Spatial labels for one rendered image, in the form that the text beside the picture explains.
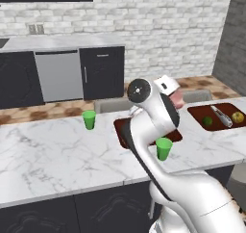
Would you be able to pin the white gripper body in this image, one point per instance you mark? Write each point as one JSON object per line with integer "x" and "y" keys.
{"x": 173, "y": 84}

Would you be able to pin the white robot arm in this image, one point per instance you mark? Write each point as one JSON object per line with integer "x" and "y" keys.
{"x": 192, "y": 201}

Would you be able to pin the pink raw steak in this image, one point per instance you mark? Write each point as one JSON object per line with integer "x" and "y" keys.
{"x": 177, "y": 99}

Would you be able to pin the green lime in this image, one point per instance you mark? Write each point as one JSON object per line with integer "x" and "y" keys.
{"x": 207, "y": 120}

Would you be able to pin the yellow squash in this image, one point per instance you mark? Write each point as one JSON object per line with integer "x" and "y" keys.
{"x": 238, "y": 116}

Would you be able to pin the black counter cupboard door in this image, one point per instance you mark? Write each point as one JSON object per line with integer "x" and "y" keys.
{"x": 35, "y": 216}
{"x": 112, "y": 208}

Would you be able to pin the grey stool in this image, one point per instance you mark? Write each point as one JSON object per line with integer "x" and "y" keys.
{"x": 112, "y": 105}
{"x": 197, "y": 96}

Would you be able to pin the green plastic cup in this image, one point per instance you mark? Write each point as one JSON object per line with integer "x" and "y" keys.
{"x": 89, "y": 120}
{"x": 163, "y": 149}

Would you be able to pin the black base cupboard run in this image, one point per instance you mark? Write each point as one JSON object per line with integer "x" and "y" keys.
{"x": 17, "y": 79}
{"x": 102, "y": 73}

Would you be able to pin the grey dishwasher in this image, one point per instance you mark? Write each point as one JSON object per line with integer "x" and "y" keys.
{"x": 59, "y": 76}

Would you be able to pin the dark sink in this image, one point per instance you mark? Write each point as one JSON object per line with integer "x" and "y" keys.
{"x": 3, "y": 43}

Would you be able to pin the grey wall socket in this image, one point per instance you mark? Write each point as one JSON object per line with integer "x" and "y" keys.
{"x": 32, "y": 29}
{"x": 40, "y": 29}

